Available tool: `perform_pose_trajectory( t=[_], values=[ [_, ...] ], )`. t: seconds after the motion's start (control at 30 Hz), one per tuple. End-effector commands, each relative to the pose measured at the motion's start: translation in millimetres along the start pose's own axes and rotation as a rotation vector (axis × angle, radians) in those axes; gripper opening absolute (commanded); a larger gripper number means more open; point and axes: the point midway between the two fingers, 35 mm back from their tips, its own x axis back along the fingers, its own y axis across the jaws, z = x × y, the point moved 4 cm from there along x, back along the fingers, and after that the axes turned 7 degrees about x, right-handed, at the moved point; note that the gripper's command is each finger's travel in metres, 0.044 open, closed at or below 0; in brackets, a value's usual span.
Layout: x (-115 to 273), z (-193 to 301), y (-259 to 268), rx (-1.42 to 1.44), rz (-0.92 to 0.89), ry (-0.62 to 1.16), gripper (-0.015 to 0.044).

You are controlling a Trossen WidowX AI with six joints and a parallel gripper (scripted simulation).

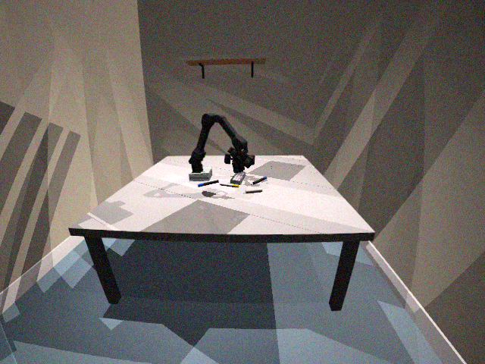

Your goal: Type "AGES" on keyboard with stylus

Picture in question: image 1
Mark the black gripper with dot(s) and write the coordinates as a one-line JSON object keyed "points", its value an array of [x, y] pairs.
{"points": [[227, 159]]}

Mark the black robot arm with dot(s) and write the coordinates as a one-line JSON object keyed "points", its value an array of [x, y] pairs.
{"points": [[238, 141]]}

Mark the grey keyboard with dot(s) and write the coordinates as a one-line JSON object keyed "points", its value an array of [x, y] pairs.
{"points": [[237, 178]]}

